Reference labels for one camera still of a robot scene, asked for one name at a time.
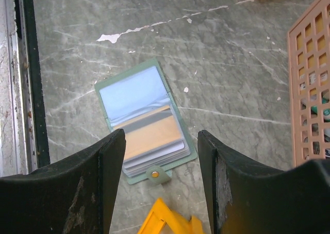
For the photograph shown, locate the orange credit card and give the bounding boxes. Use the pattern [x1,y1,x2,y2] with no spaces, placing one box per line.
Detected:
[113,105,183,160]

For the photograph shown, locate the green card holder wallet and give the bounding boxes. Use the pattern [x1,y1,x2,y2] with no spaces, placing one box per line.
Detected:
[95,59,197,185]

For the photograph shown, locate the peach plastic file organizer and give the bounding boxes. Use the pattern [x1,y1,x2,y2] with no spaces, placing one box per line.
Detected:
[287,0,329,166]

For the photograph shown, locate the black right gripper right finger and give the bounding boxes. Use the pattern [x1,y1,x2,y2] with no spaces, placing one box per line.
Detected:
[197,130,329,233]

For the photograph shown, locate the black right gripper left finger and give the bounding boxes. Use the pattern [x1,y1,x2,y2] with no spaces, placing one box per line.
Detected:
[1,129,126,233]

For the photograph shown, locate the aluminium frame rail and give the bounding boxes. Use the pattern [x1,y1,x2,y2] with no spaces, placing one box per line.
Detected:
[1,0,50,177]

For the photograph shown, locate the yellow bin with boxes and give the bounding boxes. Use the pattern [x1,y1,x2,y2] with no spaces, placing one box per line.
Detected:
[138,198,205,233]

